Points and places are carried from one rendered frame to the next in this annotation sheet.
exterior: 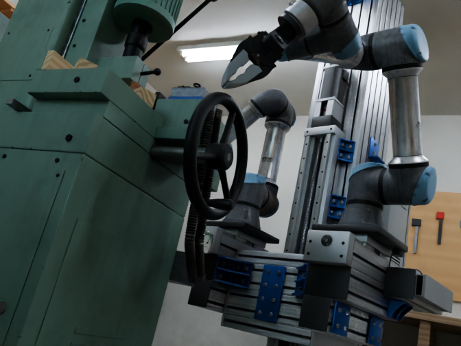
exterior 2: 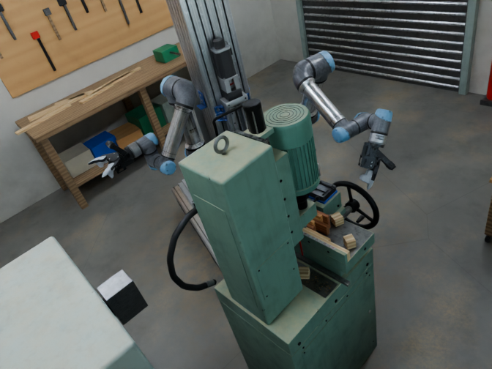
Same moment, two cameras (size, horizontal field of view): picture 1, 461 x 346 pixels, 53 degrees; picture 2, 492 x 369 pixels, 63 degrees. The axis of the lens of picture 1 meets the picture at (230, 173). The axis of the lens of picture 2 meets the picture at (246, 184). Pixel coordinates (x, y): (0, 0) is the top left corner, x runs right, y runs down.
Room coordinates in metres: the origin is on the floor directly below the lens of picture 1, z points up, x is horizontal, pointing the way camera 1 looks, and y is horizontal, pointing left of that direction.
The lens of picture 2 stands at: (0.72, 1.53, 2.18)
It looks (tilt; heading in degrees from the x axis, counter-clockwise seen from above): 37 degrees down; 299
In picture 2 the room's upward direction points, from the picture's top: 16 degrees counter-clockwise
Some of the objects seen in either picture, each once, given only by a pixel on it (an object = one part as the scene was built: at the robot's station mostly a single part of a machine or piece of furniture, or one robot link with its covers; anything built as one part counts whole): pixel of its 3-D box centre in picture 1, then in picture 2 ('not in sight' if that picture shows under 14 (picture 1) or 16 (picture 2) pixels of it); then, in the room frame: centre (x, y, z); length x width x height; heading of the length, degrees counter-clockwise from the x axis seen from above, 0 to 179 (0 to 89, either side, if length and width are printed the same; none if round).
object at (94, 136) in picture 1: (58, 165); (293, 274); (1.20, 0.45, 0.76); 0.57 x 0.45 x 0.09; 64
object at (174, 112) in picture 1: (187, 127); (320, 202); (1.12, 0.13, 0.91); 0.15 x 0.14 x 0.09; 154
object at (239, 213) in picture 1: (243, 217); not in sight; (1.77, -0.09, 0.87); 0.15 x 0.15 x 0.10
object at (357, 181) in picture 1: (369, 185); not in sight; (1.42, -0.45, 0.98); 0.13 x 0.12 x 0.14; 48
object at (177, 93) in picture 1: (196, 104); (318, 189); (1.13, 0.13, 0.99); 0.13 x 0.11 x 0.06; 154
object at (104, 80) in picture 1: (156, 141); (310, 220); (1.16, 0.21, 0.87); 0.61 x 0.30 x 0.06; 154
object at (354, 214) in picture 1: (362, 220); not in sight; (1.42, -0.44, 0.87); 0.15 x 0.15 x 0.10
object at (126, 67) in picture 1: (119, 77); (299, 216); (1.16, 0.36, 1.03); 0.14 x 0.07 x 0.09; 64
